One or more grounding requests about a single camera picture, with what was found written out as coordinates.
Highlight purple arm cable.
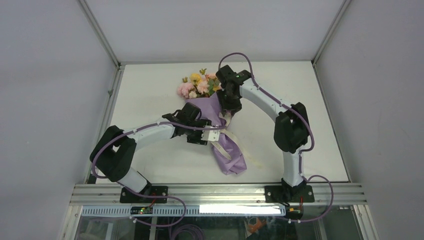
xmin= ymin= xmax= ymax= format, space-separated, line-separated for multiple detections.
xmin=217 ymin=52 xmax=335 ymax=223
xmin=91 ymin=110 xmax=229 ymax=229

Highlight cream ribbon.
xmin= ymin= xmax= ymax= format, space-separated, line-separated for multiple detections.
xmin=211 ymin=112 xmax=263 ymax=169

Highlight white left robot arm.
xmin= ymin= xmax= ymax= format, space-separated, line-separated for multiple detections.
xmin=89 ymin=103 xmax=216 ymax=203

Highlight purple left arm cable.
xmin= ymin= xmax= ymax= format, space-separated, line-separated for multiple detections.
xmin=91 ymin=110 xmax=229 ymax=229

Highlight purple wrapping paper sheet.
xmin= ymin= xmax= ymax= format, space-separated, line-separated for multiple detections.
xmin=186 ymin=93 xmax=247 ymax=175

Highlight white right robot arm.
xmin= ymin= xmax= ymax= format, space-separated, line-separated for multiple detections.
xmin=216 ymin=65 xmax=312 ymax=203

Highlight peach fake rose stem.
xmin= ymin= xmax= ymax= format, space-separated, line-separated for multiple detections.
xmin=196 ymin=68 xmax=222 ymax=97

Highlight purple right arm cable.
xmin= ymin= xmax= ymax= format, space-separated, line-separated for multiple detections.
xmin=217 ymin=52 xmax=335 ymax=223

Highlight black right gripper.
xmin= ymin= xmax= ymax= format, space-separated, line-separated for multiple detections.
xmin=216 ymin=88 xmax=242 ymax=117

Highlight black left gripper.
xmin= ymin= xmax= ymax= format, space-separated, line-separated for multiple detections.
xmin=184 ymin=120 xmax=211 ymax=145

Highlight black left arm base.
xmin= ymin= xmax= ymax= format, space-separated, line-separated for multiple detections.
xmin=119 ymin=183 xmax=169 ymax=204

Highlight aluminium mounting rail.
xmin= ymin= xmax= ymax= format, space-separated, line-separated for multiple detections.
xmin=69 ymin=182 xmax=367 ymax=206

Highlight white slotted cable duct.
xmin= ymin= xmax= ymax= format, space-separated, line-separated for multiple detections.
xmin=81 ymin=204 xmax=286 ymax=218

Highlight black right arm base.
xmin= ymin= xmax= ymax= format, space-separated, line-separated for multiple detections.
xmin=264 ymin=180 xmax=315 ymax=204

